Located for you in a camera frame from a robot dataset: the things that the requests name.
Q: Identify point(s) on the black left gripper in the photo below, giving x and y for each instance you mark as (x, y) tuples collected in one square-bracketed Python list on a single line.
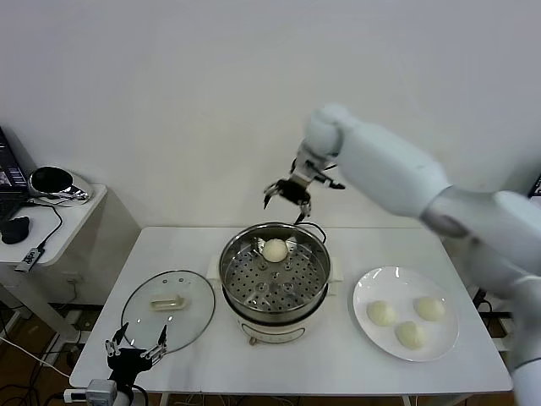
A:
[(127, 363)]

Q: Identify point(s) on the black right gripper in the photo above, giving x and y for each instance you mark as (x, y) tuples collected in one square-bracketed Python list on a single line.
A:
[(293, 192)]

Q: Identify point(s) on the white steamed baozi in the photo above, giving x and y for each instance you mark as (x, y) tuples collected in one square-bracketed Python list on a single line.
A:
[(275, 250), (430, 308), (381, 314), (411, 335)]

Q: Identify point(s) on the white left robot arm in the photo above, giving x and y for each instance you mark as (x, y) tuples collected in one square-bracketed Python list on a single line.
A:
[(123, 399)]

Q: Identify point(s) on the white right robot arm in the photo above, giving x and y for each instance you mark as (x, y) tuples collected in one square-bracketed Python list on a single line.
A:
[(380, 169)]

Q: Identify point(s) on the stainless steel steamer basket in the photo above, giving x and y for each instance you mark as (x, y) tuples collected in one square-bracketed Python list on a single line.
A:
[(274, 287)]

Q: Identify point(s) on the white round plate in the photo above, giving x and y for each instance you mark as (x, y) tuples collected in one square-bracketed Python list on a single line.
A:
[(367, 296)]

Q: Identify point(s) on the cream electric cooker base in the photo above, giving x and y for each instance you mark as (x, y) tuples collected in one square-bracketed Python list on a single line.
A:
[(270, 332)]

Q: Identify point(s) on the grey usb adapter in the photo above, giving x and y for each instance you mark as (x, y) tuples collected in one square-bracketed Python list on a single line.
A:
[(29, 259)]

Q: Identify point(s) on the white side desk with mouse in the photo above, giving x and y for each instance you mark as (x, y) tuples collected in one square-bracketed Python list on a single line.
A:
[(80, 211)]

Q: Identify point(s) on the white table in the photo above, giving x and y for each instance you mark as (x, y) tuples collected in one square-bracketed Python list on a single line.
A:
[(296, 372)]

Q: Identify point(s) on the black computer mouse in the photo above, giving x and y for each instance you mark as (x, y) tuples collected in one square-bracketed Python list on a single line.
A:
[(14, 230)]

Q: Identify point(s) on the chrome device with black face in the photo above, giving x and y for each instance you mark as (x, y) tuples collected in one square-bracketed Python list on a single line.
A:
[(46, 179)]

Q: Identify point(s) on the black laptop beside chrome device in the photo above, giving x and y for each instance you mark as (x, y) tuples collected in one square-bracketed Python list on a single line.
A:
[(8, 203)]

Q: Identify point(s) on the white side desk with label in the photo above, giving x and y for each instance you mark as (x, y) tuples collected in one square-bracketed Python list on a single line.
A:
[(505, 344)]

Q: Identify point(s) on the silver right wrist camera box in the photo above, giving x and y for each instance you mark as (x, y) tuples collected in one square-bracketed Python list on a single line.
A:
[(306, 167)]

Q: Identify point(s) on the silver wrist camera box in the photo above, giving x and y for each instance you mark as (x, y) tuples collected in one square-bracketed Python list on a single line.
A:
[(101, 389), (306, 167)]

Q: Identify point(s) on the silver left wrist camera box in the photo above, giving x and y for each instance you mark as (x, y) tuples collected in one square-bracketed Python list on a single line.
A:
[(101, 389)]

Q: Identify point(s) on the white wall outlet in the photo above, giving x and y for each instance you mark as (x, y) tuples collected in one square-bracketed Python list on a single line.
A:
[(74, 279)]

